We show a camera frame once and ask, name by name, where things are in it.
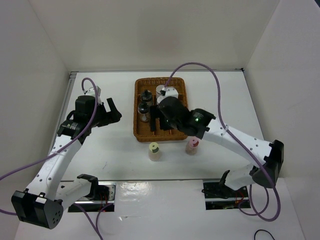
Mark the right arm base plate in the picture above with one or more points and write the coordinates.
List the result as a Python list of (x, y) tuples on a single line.
[(218, 197)]

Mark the blue label shaker silver lid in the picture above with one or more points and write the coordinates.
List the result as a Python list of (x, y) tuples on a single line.
[(159, 95)]

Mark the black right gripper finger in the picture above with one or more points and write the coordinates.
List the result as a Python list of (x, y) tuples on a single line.
[(164, 124), (155, 113)]

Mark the yellow lid spice jar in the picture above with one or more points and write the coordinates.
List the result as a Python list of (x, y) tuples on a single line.
[(154, 152)]

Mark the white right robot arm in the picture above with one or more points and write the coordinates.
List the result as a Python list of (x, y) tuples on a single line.
[(265, 158)]

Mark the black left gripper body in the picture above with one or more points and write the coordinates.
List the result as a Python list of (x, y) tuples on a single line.
[(102, 118)]

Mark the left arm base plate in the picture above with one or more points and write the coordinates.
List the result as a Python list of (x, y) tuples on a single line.
[(103, 199)]

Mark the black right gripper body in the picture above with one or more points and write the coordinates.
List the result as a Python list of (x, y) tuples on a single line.
[(176, 124)]

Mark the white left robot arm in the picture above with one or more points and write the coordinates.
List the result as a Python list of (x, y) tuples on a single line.
[(43, 201)]

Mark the brown wicker divided basket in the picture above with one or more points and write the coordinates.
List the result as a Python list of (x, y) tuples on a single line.
[(141, 130)]

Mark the black top glass condiment bottle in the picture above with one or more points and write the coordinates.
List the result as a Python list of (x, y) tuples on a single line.
[(144, 112)]

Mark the pink lid spice jar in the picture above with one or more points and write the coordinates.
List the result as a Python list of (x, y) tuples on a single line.
[(192, 146)]

